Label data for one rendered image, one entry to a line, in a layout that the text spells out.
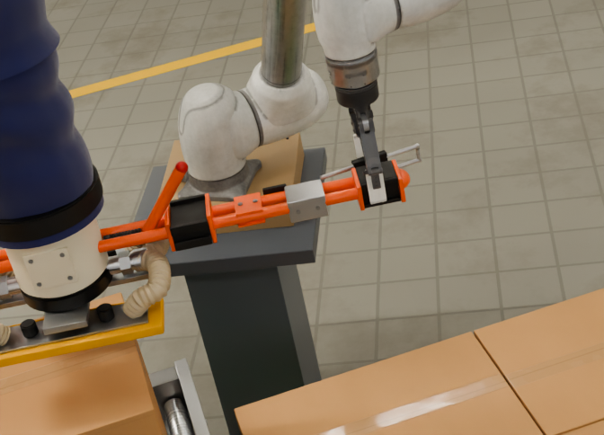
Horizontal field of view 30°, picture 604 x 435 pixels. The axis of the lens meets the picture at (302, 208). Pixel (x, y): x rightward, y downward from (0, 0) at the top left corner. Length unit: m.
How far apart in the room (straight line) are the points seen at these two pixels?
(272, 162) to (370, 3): 1.16
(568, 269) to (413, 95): 1.46
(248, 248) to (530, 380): 0.75
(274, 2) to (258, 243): 0.61
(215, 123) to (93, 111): 2.74
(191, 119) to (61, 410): 0.92
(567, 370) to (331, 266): 1.53
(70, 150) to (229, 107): 0.89
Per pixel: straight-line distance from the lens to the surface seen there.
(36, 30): 1.86
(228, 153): 2.82
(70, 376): 2.23
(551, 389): 2.57
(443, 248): 3.97
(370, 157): 1.95
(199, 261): 2.79
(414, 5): 1.93
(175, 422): 2.66
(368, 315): 3.72
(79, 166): 1.97
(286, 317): 3.03
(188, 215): 2.06
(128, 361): 2.21
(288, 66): 2.73
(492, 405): 2.54
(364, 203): 2.05
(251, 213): 2.04
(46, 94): 1.90
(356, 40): 1.90
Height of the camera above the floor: 2.28
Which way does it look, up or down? 32 degrees down
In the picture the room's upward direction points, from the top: 12 degrees counter-clockwise
